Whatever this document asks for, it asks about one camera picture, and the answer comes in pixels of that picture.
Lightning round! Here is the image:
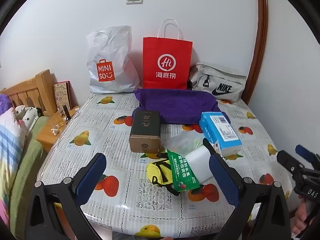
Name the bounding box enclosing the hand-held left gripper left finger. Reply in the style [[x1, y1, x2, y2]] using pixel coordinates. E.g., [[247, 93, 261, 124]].
[[25, 152, 108, 240]]

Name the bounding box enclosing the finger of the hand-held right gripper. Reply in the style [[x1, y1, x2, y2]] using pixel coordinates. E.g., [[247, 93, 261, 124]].
[[295, 144, 320, 170], [276, 150, 305, 180]]

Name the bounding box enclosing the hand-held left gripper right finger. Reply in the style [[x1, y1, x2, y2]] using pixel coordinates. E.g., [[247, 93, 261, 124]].
[[202, 138, 292, 240]]

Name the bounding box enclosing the green snack packet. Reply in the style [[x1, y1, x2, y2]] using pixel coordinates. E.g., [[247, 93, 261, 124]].
[[166, 149, 200, 193]]

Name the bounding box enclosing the green tissue pack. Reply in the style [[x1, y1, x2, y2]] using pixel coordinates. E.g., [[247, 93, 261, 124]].
[[161, 130, 204, 153]]

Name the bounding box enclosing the yellow mesh pouch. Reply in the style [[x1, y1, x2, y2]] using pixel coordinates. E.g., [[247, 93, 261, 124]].
[[146, 159, 180, 197]]

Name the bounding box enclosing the purple fabric tray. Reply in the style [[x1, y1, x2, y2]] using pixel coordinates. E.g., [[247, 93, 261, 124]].
[[132, 88, 230, 125]]

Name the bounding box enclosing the person's right hand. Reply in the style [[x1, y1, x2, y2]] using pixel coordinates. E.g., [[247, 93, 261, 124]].
[[291, 201, 310, 237]]

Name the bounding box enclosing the blue tissue box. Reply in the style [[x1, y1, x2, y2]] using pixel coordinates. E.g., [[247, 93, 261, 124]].
[[199, 112, 243, 157]]

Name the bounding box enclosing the fruit print tablecloth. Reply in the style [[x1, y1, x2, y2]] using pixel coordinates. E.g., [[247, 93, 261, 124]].
[[36, 91, 293, 239]]

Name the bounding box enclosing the wooden nightstand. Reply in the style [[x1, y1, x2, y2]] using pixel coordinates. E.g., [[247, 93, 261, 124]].
[[36, 105, 80, 153]]

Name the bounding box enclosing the green bed sheet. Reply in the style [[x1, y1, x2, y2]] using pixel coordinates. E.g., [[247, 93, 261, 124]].
[[10, 116, 50, 230]]

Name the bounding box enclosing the dark green tin box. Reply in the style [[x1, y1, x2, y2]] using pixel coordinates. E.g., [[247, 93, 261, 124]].
[[129, 109, 162, 153]]

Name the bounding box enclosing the illustrated book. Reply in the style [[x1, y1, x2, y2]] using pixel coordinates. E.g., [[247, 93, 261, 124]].
[[53, 80, 74, 113]]

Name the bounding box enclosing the white black-dotted plush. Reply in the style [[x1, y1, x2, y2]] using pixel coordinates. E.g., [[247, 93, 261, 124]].
[[14, 105, 44, 133]]

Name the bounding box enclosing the striped pillow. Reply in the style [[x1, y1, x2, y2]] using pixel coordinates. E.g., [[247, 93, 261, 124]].
[[0, 107, 28, 188]]

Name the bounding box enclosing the grey waist bag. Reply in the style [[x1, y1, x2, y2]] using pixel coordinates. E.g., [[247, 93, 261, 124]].
[[189, 62, 247, 102]]

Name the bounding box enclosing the wooden bed headboard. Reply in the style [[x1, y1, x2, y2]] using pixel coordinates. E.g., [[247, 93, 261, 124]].
[[0, 69, 58, 113]]

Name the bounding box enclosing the purple fuzzy cushion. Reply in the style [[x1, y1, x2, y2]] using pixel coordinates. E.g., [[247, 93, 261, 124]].
[[0, 94, 13, 115]]

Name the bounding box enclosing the white plastic shopping bag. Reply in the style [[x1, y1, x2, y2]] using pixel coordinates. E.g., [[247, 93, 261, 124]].
[[86, 25, 140, 94]]

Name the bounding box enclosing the red paper bag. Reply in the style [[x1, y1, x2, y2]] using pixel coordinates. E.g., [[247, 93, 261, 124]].
[[142, 19, 193, 90]]

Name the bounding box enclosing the brown wooden door frame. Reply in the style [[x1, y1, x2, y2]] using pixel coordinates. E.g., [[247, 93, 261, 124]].
[[246, 0, 268, 105]]

